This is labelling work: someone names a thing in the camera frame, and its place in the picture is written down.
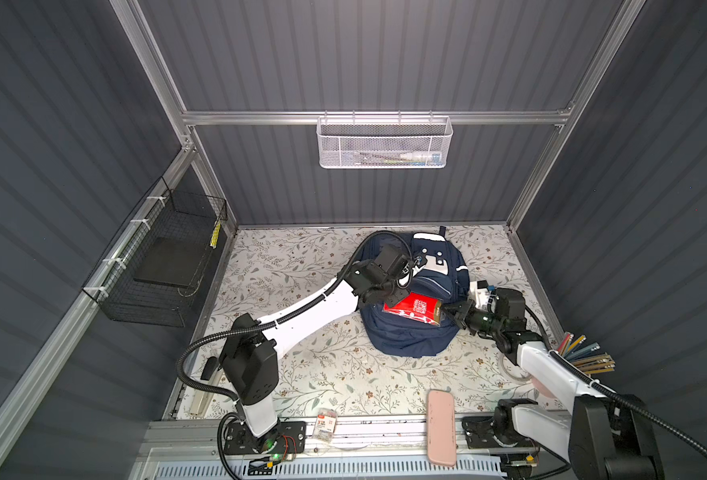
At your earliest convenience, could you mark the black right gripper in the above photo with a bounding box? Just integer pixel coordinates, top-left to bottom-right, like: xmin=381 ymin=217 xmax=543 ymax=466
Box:
xmin=441 ymin=299 xmax=503 ymax=338

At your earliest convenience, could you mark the red snack packet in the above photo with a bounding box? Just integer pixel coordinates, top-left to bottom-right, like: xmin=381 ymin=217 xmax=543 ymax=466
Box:
xmin=383 ymin=293 xmax=443 ymax=326

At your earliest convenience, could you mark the navy blue student backpack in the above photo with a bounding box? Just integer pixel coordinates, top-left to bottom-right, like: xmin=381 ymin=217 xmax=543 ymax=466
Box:
xmin=359 ymin=227 xmax=471 ymax=358

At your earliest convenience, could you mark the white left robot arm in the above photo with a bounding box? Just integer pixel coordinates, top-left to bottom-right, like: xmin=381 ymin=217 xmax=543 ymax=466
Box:
xmin=219 ymin=244 xmax=415 ymax=438

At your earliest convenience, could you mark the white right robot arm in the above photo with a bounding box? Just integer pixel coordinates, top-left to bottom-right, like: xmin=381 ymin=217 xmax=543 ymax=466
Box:
xmin=441 ymin=284 xmax=665 ymax=479

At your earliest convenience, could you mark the clear tape roll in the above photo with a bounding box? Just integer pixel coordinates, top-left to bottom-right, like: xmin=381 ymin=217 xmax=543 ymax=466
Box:
xmin=497 ymin=353 xmax=531 ymax=384

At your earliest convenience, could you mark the pink pencil case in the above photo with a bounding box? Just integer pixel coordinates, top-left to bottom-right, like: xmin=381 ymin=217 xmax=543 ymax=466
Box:
xmin=425 ymin=390 xmax=457 ymax=467

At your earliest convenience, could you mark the white marker in basket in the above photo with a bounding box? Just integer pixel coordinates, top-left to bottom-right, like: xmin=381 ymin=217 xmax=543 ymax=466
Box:
xmin=399 ymin=151 xmax=443 ymax=165

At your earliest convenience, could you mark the pink cup with pencils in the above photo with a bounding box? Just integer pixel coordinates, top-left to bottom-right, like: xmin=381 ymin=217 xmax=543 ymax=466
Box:
xmin=517 ymin=334 xmax=615 ymax=405

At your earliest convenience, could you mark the small clear eraser box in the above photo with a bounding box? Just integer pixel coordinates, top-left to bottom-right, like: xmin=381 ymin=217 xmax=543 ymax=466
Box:
xmin=313 ymin=408 xmax=337 ymax=443

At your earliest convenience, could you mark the beige stapler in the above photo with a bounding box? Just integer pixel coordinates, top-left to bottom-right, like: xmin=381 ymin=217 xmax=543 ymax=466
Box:
xmin=188 ymin=356 xmax=223 ymax=416

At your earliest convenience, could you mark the white wire mesh basket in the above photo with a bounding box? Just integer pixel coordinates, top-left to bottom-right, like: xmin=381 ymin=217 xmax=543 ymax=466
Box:
xmin=315 ymin=115 xmax=453 ymax=170

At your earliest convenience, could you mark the black wire wall basket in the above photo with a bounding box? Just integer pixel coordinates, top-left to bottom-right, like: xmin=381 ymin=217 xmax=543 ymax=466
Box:
xmin=82 ymin=182 xmax=228 ymax=328

